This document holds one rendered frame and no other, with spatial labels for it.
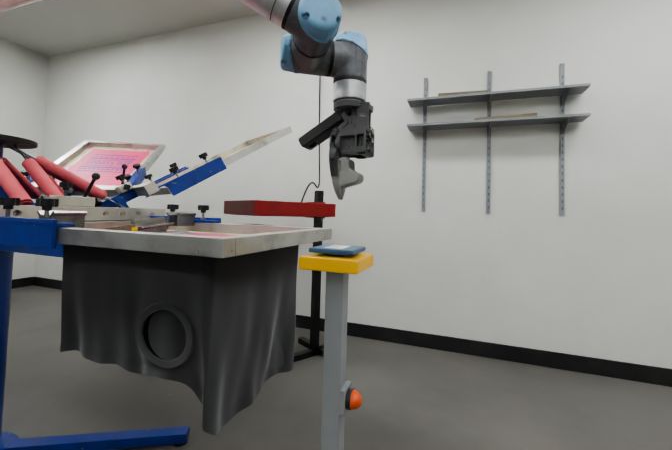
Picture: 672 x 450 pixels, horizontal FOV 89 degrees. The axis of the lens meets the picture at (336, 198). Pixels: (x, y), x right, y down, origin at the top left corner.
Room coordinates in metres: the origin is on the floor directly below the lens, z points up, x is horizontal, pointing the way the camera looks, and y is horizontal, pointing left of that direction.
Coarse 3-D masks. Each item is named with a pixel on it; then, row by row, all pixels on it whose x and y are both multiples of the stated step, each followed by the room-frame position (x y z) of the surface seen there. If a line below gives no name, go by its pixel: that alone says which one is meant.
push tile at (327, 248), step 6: (318, 246) 0.76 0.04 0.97; (324, 246) 0.76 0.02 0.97; (330, 246) 0.76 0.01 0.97; (336, 246) 0.77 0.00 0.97; (342, 246) 0.77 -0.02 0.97; (348, 246) 0.77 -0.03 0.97; (354, 246) 0.78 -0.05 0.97; (360, 246) 0.79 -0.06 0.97; (318, 252) 0.72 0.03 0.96; (324, 252) 0.72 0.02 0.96; (330, 252) 0.71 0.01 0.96; (336, 252) 0.71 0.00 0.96; (342, 252) 0.70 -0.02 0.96; (348, 252) 0.70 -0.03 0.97; (354, 252) 0.70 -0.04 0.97
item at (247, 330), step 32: (256, 256) 0.92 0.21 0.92; (288, 256) 1.09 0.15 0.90; (224, 288) 0.80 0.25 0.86; (256, 288) 0.93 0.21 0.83; (288, 288) 1.11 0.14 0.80; (224, 320) 0.81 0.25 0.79; (256, 320) 0.94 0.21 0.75; (288, 320) 1.12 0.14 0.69; (224, 352) 0.82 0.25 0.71; (256, 352) 0.95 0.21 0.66; (288, 352) 1.13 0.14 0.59; (224, 384) 0.84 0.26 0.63; (256, 384) 0.97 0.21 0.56; (224, 416) 0.85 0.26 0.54
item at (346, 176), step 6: (342, 162) 0.73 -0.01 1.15; (348, 162) 0.73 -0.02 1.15; (342, 168) 0.73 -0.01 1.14; (348, 168) 0.73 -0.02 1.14; (342, 174) 0.73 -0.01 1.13; (348, 174) 0.73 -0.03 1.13; (354, 174) 0.72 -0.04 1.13; (336, 180) 0.73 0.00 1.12; (342, 180) 0.73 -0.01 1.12; (348, 180) 0.73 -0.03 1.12; (354, 180) 0.72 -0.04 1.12; (336, 186) 0.74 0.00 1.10; (336, 192) 0.74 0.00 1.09
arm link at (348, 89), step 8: (344, 80) 0.72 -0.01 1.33; (352, 80) 0.71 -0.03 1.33; (336, 88) 0.73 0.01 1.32; (344, 88) 0.72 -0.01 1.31; (352, 88) 0.71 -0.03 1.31; (360, 88) 0.72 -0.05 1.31; (336, 96) 0.73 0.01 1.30; (344, 96) 0.72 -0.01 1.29; (352, 96) 0.71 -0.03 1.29; (360, 96) 0.72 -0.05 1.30
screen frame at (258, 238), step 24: (72, 240) 0.80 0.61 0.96; (96, 240) 0.78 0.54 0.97; (120, 240) 0.75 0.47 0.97; (144, 240) 0.73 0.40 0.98; (168, 240) 0.70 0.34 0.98; (192, 240) 0.68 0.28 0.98; (216, 240) 0.66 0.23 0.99; (240, 240) 0.71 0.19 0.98; (264, 240) 0.79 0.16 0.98; (288, 240) 0.90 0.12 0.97; (312, 240) 1.05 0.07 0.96
